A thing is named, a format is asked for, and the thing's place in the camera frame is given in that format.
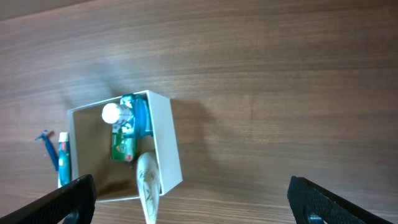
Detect teal white toothpaste tube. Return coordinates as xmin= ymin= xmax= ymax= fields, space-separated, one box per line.
xmin=58 ymin=132 xmax=72 ymax=187

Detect teal mouthwash bottle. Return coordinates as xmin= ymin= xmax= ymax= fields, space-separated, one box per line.
xmin=101 ymin=94 xmax=153 ymax=139

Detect green white soap packet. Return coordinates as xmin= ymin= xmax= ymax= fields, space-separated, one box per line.
xmin=111 ymin=129 xmax=137 ymax=162

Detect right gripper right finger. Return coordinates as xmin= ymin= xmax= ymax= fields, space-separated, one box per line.
xmin=287 ymin=176 xmax=388 ymax=224

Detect white green-leaf lotion tube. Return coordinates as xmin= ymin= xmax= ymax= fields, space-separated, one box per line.
xmin=136 ymin=152 xmax=161 ymax=224

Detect white open cardboard box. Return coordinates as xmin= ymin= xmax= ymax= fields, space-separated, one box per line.
xmin=68 ymin=90 xmax=183 ymax=202

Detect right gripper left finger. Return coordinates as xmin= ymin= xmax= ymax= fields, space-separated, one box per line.
xmin=1 ymin=174 xmax=96 ymax=223

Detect blue disposable razor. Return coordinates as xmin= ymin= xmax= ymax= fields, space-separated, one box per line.
xmin=35 ymin=130 xmax=59 ymax=172

